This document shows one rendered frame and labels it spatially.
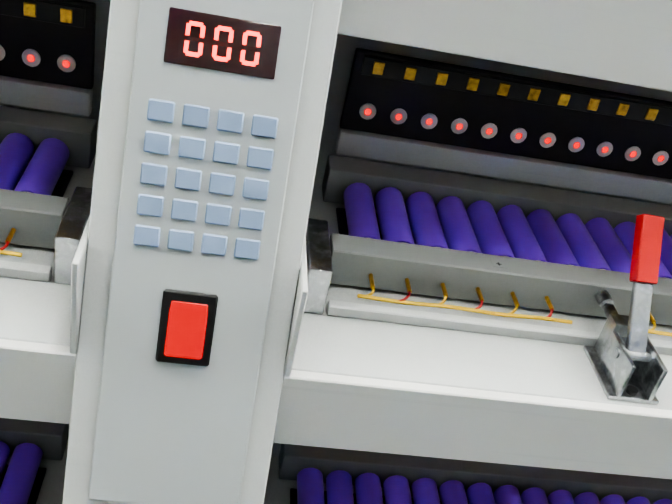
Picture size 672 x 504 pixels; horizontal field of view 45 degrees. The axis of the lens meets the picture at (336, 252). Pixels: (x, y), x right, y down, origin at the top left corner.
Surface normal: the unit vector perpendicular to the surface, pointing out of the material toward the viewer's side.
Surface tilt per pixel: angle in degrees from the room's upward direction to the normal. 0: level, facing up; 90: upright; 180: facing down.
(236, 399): 90
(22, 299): 20
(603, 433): 110
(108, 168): 90
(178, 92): 90
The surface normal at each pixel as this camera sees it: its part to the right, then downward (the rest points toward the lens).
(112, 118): 0.12, 0.24
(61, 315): 0.19, -0.82
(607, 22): 0.06, 0.55
